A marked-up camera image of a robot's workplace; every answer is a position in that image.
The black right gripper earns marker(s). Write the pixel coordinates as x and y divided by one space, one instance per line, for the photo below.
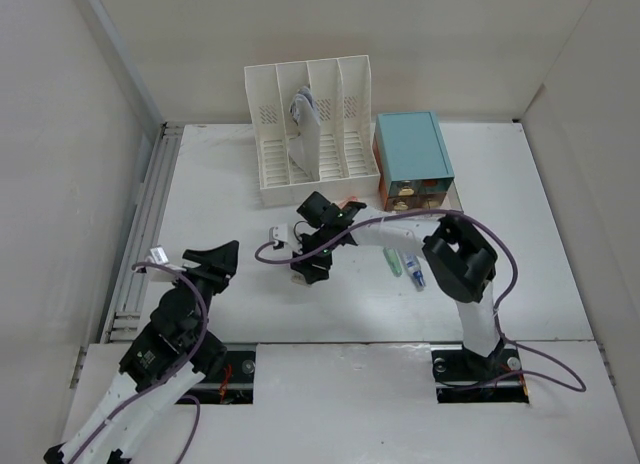
312 273

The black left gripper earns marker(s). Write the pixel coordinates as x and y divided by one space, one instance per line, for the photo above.
216 264

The white spiral bound manual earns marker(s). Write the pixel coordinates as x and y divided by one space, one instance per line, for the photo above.
304 149

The teal orange drawer box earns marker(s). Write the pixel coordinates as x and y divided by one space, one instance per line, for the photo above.
415 167

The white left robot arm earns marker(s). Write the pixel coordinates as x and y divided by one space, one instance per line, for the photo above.
173 352

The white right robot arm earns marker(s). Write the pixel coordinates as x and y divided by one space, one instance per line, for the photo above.
460 258

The green transparent tube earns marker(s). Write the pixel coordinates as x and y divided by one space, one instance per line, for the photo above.
393 261

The clear blue glue bottle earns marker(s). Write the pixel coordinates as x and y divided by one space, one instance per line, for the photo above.
414 270

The white plastic file organizer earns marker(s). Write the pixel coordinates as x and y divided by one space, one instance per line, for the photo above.
341 88

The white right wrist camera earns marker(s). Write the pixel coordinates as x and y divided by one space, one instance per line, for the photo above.
283 236

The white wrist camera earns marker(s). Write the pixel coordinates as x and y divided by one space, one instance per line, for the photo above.
157 265
283 236

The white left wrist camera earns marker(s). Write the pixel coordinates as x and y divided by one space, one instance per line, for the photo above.
157 265

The aluminium frame rail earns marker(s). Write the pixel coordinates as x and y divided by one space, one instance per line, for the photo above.
124 309

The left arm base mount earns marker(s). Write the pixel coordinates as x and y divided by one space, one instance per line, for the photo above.
233 384

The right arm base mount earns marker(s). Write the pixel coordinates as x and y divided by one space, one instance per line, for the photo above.
462 377

